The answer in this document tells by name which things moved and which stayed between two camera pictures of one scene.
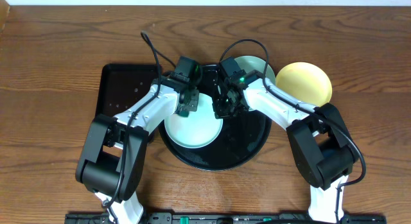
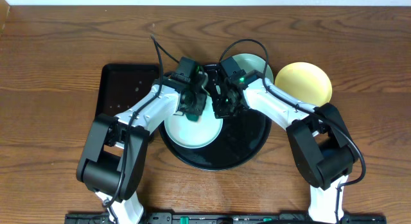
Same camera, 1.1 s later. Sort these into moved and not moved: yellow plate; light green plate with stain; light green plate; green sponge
Moved: green sponge
Not moved: light green plate with stain; light green plate; yellow plate
